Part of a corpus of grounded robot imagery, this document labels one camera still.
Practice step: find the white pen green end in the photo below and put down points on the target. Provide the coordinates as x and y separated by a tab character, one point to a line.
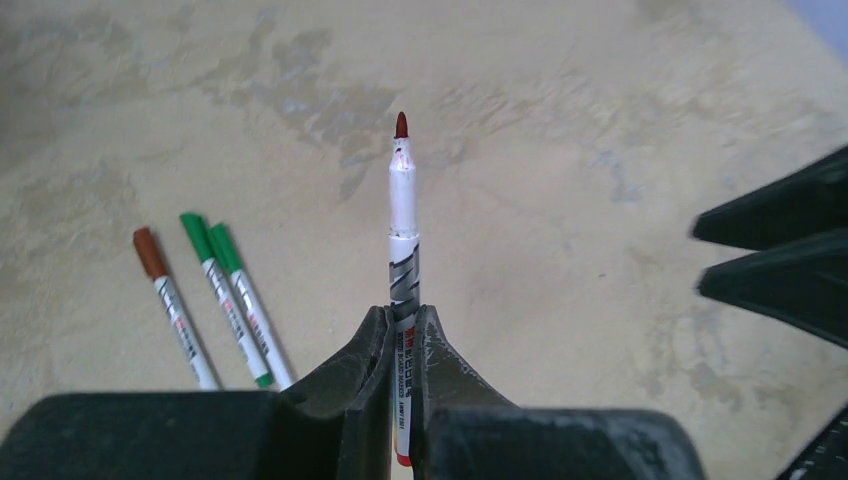
226	300

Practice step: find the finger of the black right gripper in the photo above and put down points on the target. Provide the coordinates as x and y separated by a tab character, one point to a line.
810	201
802	283

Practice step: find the white pen red end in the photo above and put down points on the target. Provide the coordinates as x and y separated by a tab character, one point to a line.
404	282

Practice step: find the white pen brown end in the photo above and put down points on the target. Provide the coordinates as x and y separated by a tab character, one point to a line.
187	338

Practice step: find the brown pen cap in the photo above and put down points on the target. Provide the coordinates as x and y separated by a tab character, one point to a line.
148	252

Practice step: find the white pen magenta end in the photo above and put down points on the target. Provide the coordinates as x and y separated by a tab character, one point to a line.
262	329

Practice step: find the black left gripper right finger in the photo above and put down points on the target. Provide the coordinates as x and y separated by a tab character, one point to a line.
463	428

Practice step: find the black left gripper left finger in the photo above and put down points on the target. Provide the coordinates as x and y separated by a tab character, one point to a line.
332	424

